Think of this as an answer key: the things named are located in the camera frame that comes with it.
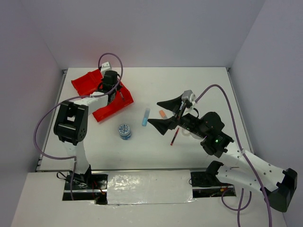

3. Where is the orange highlighter marker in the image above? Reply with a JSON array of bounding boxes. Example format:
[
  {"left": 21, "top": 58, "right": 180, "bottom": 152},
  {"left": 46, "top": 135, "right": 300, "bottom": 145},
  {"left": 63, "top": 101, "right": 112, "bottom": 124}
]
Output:
[{"left": 159, "top": 110, "right": 167, "bottom": 119}]

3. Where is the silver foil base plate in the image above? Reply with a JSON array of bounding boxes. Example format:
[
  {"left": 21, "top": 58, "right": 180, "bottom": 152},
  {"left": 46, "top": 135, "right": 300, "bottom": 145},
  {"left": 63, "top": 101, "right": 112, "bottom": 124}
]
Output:
[{"left": 107, "top": 170, "right": 194, "bottom": 205}]

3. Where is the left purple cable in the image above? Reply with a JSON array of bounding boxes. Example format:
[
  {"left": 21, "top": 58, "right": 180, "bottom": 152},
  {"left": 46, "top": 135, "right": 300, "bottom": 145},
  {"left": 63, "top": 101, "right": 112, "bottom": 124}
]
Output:
[{"left": 33, "top": 52, "right": 124, "bottom": 201}]

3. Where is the small clear tape roll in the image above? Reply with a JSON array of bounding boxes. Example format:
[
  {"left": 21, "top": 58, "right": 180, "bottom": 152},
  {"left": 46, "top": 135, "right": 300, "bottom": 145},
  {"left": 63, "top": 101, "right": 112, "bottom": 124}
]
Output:
[{"left": 181, "top": 129, "right": 191, "bottom": 137}]

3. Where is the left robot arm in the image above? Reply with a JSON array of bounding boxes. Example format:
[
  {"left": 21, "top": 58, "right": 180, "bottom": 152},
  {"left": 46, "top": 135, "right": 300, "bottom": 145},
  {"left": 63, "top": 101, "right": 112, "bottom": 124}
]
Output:
[{"left": 53, "top": 70, "right": 121, "bottom": 189}]

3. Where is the red pen refill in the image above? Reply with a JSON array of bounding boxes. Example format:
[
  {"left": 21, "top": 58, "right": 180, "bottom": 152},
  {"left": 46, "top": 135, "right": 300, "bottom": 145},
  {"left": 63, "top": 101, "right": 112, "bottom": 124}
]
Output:
[{"left": 170, "top": 127, "right": 180, "bottom": 146}]

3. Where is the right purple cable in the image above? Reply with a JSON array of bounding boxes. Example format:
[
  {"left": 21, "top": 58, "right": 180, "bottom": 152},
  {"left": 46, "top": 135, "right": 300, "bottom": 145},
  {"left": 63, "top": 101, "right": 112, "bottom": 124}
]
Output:
[{"left": 195, "top": 84, "right": 273, "bottom": 227}]

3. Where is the blue paint jar left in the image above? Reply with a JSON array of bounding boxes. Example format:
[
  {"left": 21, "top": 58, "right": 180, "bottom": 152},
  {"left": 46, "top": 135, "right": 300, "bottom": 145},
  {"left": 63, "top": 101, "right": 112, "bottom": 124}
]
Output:
[{"left": 118, "top": 123, "right": 132, "bottom": 140}]

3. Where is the red four-compartment tray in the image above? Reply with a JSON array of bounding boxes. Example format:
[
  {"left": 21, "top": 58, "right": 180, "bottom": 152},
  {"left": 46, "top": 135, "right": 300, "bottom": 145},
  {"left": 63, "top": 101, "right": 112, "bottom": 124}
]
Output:
[{"left": 71, "top": 66, "right": 134, "bottom": 122}]

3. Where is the blue highlighter marker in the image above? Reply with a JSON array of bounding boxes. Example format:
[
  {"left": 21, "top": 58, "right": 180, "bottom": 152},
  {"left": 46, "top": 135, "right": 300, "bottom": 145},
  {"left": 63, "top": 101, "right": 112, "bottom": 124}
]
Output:
[{"left": 142, "top": 107, "right": 150, "bottom": 127}]

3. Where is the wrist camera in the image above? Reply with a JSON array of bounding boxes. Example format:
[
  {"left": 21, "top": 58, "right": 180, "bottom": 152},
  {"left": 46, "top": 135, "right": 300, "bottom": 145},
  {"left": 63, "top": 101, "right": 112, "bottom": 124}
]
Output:
[
  {"left": 181, "top": 90, "right": 196, "bottom": 106},
  {"left": 99, "top": 61, "right": 112, "bottom": 74}
]

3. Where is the purple cable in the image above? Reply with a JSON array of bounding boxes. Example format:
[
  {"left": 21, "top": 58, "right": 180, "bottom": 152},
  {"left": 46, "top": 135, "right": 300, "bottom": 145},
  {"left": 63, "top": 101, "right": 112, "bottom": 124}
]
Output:
[
  {"left": 33, "top": 52, "right": 124, "bottom": 201},
  {"left": 195, "top": 84, "right": 273, "bottom": 227}
]

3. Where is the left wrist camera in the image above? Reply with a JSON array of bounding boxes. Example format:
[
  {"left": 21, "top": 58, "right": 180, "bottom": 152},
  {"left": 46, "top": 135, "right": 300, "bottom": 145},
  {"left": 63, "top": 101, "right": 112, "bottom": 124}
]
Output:
[{"left": 99, "top": 61, "right": 112, "bottom": 74}]

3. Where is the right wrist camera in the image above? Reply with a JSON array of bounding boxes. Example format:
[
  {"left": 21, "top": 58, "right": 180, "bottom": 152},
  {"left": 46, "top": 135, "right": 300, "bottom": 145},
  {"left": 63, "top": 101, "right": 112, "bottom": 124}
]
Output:
[{"left": 181, "top": 90, "right": 196, "bottom": 106}]

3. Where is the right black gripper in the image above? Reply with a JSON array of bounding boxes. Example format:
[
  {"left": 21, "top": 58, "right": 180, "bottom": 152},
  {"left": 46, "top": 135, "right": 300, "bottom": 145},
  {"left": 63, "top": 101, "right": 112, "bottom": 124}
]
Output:
[{"left": 147, "top": 93, "right": 207, "bottom": 138}]

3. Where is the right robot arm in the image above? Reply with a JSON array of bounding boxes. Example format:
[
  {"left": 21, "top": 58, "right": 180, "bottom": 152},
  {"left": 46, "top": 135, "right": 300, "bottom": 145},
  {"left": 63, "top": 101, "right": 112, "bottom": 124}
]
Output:
[{"left": 148, "top": 90, "right": 297, "bottom": 212}]

